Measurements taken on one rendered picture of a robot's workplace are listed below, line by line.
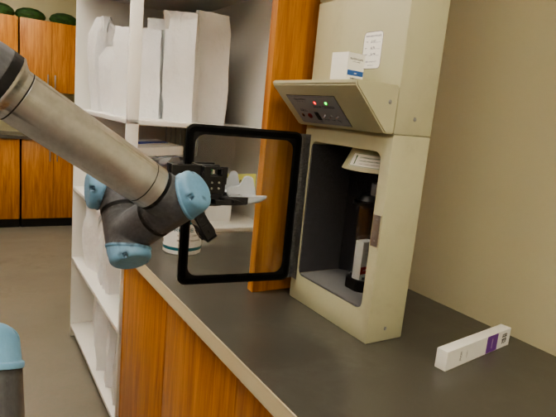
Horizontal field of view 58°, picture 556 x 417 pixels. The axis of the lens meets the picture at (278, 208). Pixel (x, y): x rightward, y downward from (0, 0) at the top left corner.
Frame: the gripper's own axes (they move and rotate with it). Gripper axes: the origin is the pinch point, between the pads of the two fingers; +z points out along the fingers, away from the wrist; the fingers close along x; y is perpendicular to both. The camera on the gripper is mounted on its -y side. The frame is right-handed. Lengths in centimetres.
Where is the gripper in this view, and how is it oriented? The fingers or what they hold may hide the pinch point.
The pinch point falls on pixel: (254, 197)
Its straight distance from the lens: 111.4
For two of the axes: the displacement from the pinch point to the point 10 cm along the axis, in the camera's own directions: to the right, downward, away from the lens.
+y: 0.9, -9.8, -1.9
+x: -5.1, -2.1, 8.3
